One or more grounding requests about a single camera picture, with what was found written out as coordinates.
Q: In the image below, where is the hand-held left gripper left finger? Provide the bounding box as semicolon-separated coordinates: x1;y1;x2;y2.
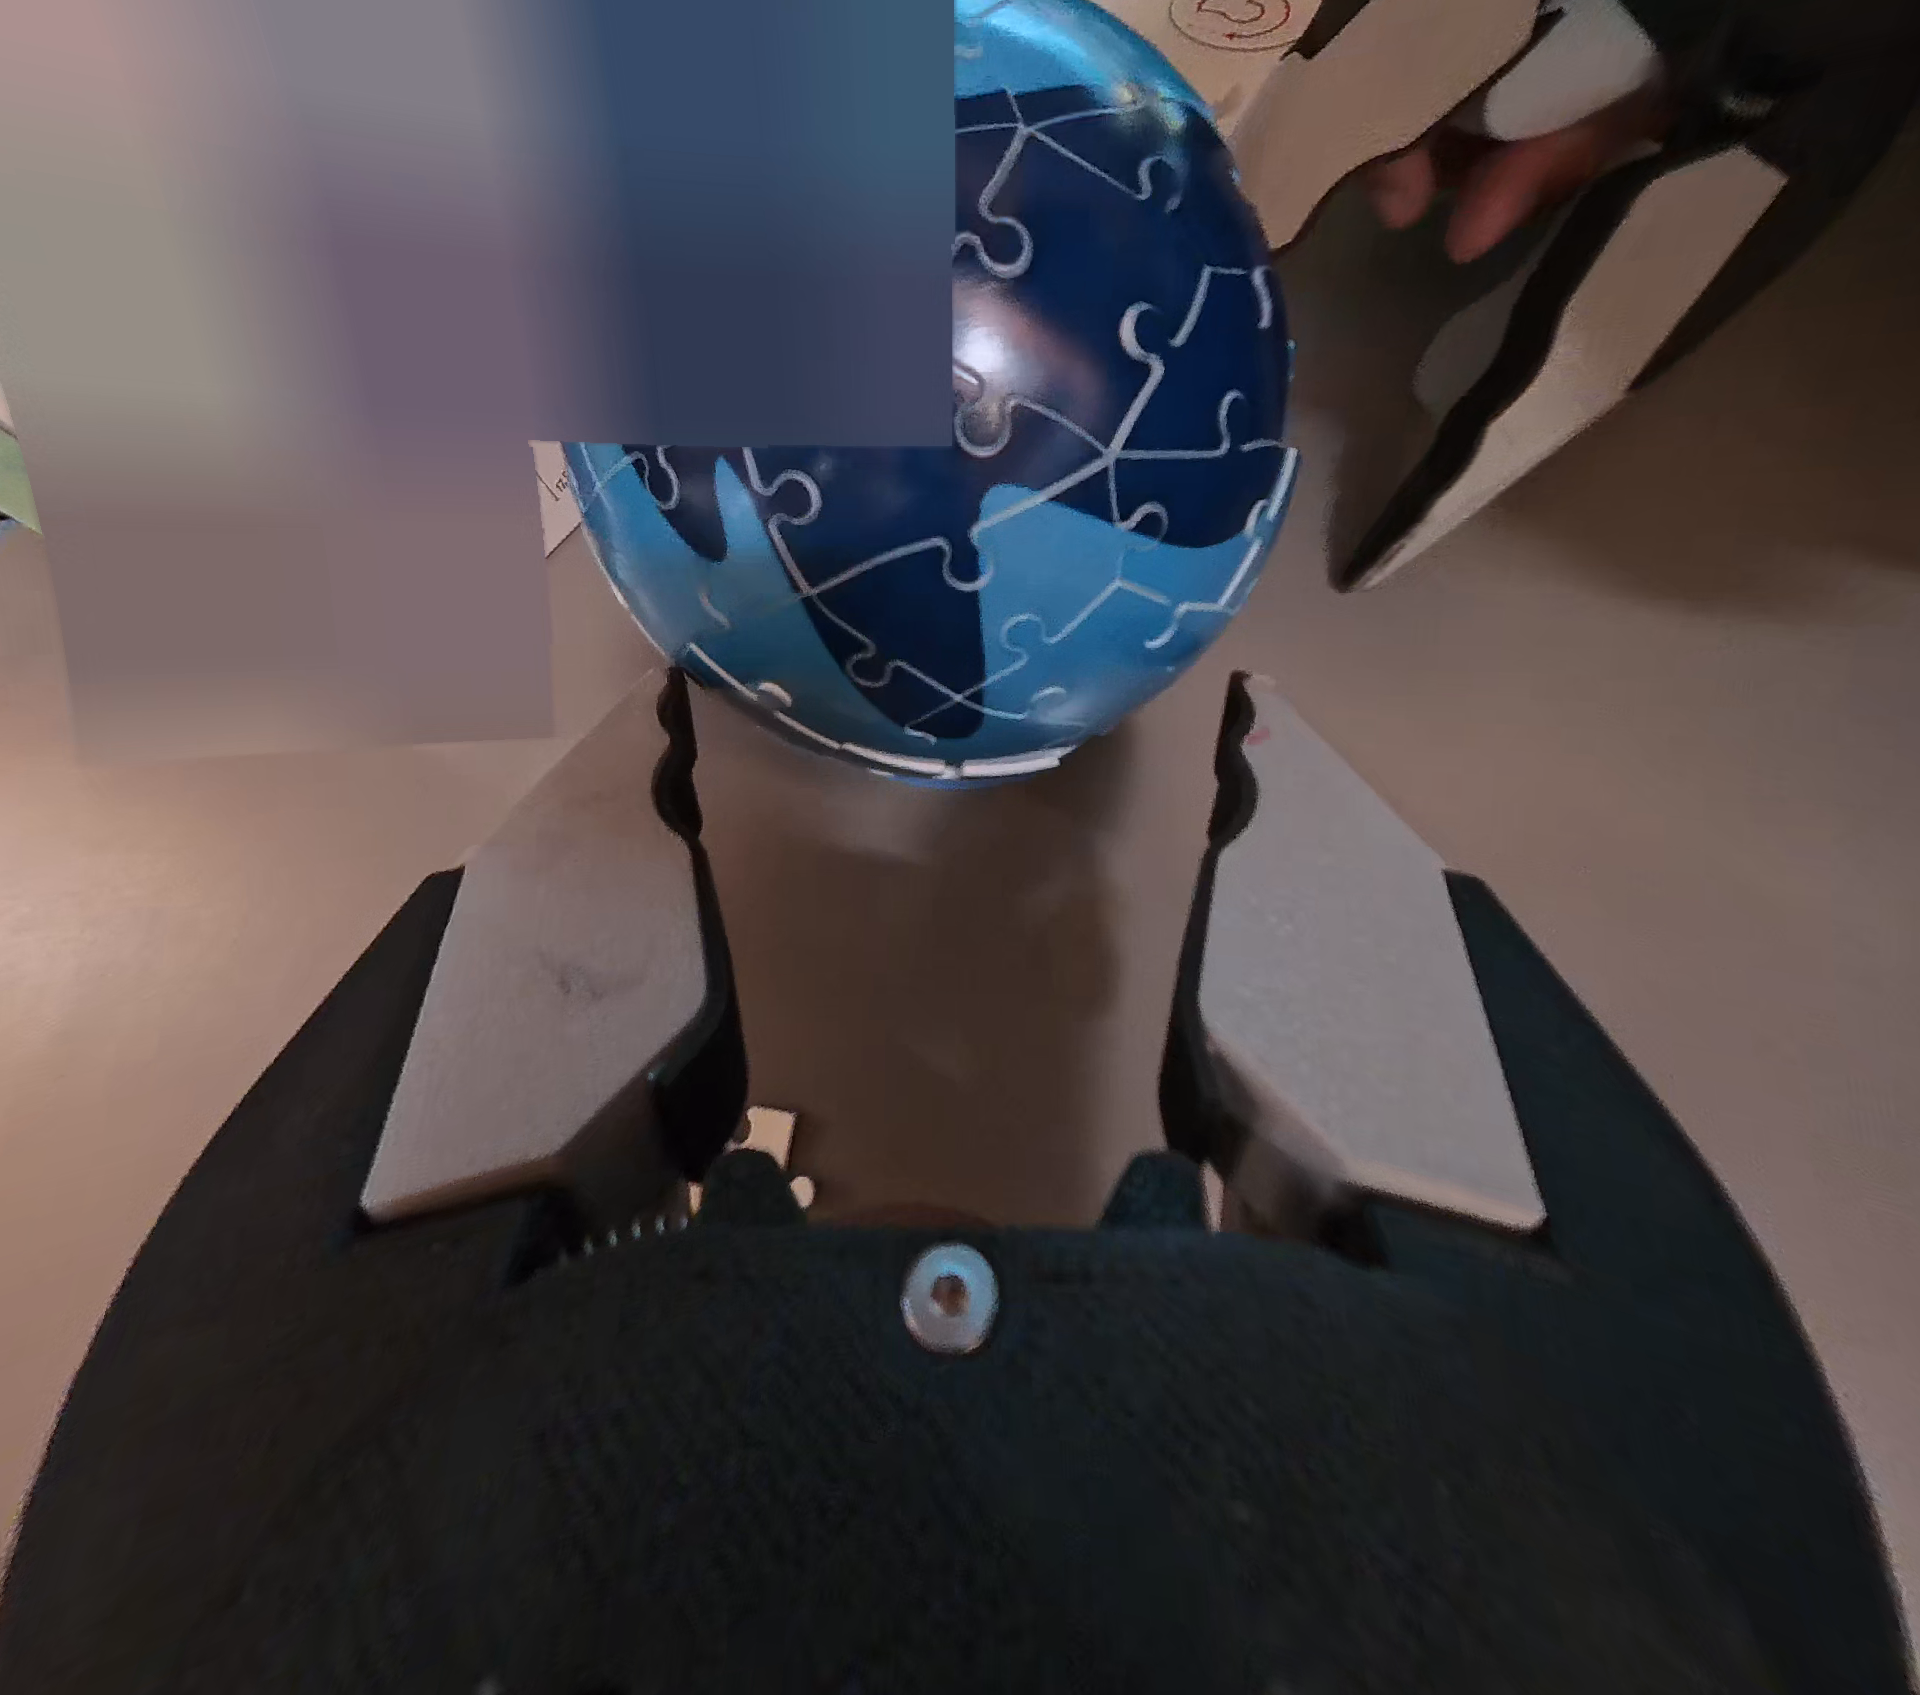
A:
360;664;750;1228

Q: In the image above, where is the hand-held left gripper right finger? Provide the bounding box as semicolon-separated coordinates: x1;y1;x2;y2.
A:
1157;670;1549;1235

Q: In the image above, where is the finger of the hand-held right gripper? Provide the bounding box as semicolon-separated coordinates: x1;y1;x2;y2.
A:
1326;142;1794;600
1229;0;1567;258

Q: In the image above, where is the blue puzzle ball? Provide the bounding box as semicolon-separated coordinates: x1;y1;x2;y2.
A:
562;0;1301;786

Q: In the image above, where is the white puzzle piece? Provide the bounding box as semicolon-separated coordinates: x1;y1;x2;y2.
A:
741;1106;822;1206

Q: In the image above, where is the person's right hand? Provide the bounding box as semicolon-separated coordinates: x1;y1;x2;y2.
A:
1371;108;1667;268

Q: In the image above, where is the white instruction leaflet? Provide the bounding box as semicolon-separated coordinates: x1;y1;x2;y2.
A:
1015;0;1338;134

